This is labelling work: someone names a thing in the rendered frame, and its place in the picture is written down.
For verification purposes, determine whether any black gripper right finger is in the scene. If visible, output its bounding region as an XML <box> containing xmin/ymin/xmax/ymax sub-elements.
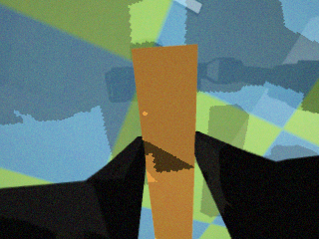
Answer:
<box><xmin>194</xmin><ymin>131</ymin><xmax>319</xmax><ymax>239</ymax></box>

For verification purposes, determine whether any orange bar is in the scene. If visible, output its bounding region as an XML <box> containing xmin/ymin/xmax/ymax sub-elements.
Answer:
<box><xmin>131</xmin><ymin>45</ymin><xmax>198</xmax><ymax>239</ymax></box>

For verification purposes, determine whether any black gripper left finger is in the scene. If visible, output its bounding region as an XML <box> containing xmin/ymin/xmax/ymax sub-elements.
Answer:
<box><xmin>0</xmin><ymin>136</ymin><xmax>146</xmax><ymax>239</ymax></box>

